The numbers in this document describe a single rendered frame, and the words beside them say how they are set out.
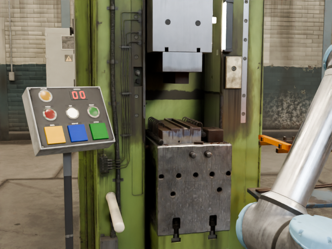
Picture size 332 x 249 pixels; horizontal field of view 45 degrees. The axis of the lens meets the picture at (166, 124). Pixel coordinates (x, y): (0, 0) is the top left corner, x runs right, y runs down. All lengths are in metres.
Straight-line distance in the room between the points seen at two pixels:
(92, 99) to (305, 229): 1.12
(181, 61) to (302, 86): 6.84
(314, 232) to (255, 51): 1.38
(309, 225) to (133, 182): 1.23
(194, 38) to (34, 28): 6.40
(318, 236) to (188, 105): 1.59
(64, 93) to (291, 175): 1.03
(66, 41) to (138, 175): 5.48
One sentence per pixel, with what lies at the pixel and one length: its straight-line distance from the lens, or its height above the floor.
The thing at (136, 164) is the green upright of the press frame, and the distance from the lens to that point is 2.13.
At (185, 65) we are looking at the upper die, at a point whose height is 1.30.
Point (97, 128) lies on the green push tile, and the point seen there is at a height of 1.02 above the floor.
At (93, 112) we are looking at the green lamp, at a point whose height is 1.09.
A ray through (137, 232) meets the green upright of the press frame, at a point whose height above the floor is 0.41.
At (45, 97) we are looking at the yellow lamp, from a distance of 1.76.
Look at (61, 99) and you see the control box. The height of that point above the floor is 1.15.
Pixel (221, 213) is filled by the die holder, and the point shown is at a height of 0.56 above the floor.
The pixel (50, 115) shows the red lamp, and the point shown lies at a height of 1.09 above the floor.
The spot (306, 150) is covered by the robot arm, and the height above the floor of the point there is 1.03.
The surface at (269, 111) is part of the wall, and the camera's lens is 8.49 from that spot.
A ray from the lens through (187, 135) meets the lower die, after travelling 2.01.
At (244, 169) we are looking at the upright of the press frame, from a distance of 2.30.
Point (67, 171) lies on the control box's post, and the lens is 1.87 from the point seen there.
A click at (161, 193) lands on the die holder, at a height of 0.68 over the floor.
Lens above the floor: 1.24
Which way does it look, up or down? 7 degrees down
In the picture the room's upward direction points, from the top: straight up
